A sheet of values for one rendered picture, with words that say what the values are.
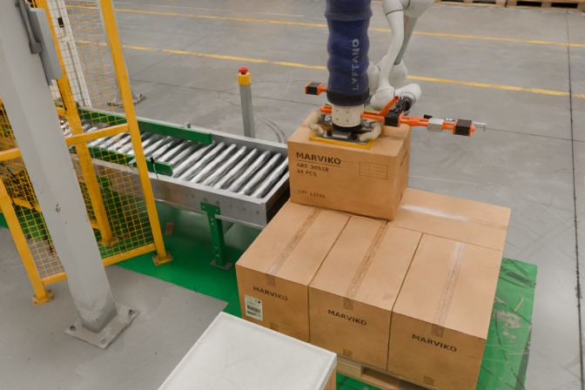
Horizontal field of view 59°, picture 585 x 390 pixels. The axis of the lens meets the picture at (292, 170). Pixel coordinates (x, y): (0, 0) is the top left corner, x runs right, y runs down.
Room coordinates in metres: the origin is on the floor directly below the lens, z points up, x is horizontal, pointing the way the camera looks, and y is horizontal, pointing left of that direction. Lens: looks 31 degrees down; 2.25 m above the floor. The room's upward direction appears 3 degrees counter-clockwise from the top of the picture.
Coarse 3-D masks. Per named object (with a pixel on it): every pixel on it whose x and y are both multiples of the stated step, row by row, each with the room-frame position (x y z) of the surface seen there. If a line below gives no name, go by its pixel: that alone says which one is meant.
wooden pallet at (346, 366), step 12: (348, 360) 1.70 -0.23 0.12; (336, 372) 1.72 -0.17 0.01; (348, 372) 1.70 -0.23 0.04; (360, 372) 1.67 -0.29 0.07; (372, 372) 1.70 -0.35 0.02; (384, 372) 1.61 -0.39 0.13; (372, 384) 1.64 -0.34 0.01; (384, 384) 1.63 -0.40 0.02; (396, 384) 1.62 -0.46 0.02; (408, 384) 1.62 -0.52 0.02; (420, 384) 1.54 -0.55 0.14
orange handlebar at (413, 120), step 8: (320, 88) 2.87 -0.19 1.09; (328, 112) 2.55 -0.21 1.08; (368, 112) 2.49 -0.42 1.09; (376, 112) 2.48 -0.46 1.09; (400, 120) 2.38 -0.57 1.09; (408, 120) 2.36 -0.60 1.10; (416, 120) 2.35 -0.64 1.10; (424, 120) 2.36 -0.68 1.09; (448, 128) 2.27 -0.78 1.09; (472, 128) 2.24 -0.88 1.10
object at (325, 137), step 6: (324, 132) 2.51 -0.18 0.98; (330, 132) 2.46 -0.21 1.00; (312, 138) 2.46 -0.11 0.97; (318, 138) 2.45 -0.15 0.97; (324, 138) 2.44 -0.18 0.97; (330, 138) 2.44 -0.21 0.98; (336, 138) 2.43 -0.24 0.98; (342, 138) 2.42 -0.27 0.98; (348, 138) 2.42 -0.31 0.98; (354, 138) 2.40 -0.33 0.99; (336, 144) 2.40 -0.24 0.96; (342, 144) 2.39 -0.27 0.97; (348, 144) 2.38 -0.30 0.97; (354, 144) 2.37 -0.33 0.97; (360, 144) 2.36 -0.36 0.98; (366, 144) 2.36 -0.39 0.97; (372, 144) 2.36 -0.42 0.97
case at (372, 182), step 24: (288, 144) 2.48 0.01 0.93; (312, 144) 2.43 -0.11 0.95; (384, 144) 2.38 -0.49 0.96; (408, 144) 2.55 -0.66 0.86; (312, 168) 2.43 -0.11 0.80; (336, 168) 2.37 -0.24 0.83; (360, 168) 2.32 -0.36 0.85; (384, 168) 2.27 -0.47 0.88; (408, 168) 2.60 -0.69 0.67; (312, 192) 2.43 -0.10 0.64; (336, 192) 2.37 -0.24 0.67; (360, 192) 2.32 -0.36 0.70; (384, 192) 2.26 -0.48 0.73; (384, 216) 2.26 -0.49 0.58
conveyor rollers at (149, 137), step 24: (96, 144) 3.37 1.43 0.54; (120, 144) 3.35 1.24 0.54; (144, 144) 3.32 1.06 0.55; (168, 144) 3.29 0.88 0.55; (192, 144) 3.27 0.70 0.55; (192, 168) 2.93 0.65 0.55; (240, 168) 2.92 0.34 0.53; (264, 168) 2.88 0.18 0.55; (240, 192) 2.61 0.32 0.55; (264, 192) 2.64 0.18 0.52
